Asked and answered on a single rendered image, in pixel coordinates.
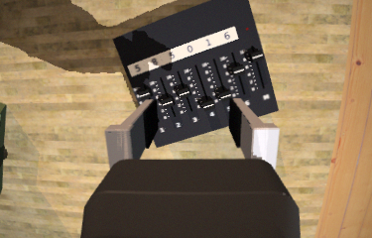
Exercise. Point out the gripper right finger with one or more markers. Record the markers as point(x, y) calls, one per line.
point(256, 139)

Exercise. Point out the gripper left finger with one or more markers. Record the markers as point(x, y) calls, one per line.
point(135, 134)

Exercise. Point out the black lighting desk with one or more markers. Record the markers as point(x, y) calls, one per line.
point(191, 60)

